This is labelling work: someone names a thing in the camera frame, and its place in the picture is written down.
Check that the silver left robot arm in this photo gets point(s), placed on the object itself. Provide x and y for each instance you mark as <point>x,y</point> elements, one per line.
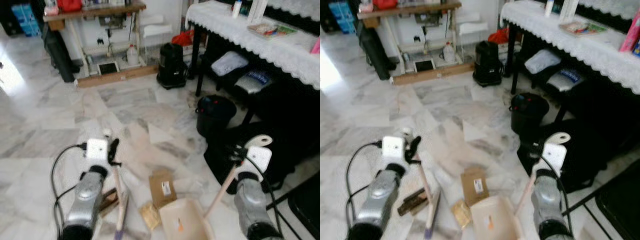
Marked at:
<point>86,197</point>
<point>378,197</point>

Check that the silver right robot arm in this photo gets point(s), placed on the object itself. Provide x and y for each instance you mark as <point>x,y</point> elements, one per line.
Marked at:
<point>252,205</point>
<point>549,205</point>

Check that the black round waste bin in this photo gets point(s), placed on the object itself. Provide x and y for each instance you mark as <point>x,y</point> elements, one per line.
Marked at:
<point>215,116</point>
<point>528,114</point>

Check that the large black bag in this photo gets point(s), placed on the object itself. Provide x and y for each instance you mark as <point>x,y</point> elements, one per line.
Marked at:
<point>280,150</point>
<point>590,150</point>

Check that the dark brown wrapper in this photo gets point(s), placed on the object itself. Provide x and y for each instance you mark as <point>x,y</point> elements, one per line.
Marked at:
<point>107,201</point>
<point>413,202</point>

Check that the brown cardboard piece with label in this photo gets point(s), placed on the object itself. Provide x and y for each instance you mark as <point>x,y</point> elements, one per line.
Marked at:
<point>474,187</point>
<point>161,190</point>

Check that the gold foil wrapper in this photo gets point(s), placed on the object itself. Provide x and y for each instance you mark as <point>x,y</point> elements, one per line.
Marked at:
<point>462,215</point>
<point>149,216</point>

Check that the long wooden plank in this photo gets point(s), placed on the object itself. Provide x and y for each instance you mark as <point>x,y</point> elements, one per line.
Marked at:
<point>433,73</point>
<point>117,76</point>

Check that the grey cushion with blue label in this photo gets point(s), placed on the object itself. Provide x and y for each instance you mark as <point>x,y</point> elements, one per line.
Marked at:
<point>253,82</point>
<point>565,80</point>

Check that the white framed tablet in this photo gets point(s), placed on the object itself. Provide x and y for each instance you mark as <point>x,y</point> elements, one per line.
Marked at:
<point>424,65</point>
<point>108,68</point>

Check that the black chair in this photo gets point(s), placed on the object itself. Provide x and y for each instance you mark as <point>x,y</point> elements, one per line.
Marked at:
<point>306,205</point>
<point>620,200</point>

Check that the white seat cushion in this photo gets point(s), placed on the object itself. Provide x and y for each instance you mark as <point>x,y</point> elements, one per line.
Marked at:
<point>229,63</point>
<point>542,61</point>

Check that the clear plastic jug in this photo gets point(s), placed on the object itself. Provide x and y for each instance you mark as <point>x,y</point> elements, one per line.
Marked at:
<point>132,56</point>
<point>449,54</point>

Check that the tall black bag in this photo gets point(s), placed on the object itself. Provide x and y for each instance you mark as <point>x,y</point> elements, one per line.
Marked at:
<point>374,52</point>
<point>59,55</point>

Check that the table with white lace cloth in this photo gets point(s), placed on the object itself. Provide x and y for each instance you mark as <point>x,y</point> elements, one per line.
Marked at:
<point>590,50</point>
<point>280,52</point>

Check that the red plastic bag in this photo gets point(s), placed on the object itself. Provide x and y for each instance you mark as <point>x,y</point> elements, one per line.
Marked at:
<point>499,36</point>
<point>183,38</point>

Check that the colourful magazine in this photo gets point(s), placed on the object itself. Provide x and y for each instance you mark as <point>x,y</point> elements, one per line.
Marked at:
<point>271,30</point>
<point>582,28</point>

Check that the pink package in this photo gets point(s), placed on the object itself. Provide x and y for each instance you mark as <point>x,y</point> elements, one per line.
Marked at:
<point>316,47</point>
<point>631,32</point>

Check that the wooden side table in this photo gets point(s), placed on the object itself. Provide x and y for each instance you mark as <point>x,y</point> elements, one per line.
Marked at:
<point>410,9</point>
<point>95,11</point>

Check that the small white bottle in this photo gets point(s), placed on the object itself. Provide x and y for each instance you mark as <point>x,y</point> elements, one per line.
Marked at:
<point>549,7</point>
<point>236,9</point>

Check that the white upright box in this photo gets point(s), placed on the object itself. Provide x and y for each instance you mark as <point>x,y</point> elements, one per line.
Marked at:
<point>257,11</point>
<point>571,10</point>

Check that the red container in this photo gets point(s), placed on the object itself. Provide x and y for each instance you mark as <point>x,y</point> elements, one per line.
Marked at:
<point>68,5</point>
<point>385,3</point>

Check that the blue bottle pack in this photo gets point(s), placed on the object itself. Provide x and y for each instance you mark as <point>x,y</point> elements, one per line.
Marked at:
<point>26,20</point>
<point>342,17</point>

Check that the pink jar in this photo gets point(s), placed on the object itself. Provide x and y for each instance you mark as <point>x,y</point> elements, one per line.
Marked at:
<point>51,7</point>
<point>365,6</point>

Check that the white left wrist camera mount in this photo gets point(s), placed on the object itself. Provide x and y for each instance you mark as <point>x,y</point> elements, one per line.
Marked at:
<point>97,149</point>
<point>393,148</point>

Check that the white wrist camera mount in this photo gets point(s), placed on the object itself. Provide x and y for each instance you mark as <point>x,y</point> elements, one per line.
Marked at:
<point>393,148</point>
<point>555,157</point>
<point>97,149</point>
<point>260,158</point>

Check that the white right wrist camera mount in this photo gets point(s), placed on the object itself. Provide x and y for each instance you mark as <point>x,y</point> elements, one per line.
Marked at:
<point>260,158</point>
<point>555,157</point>

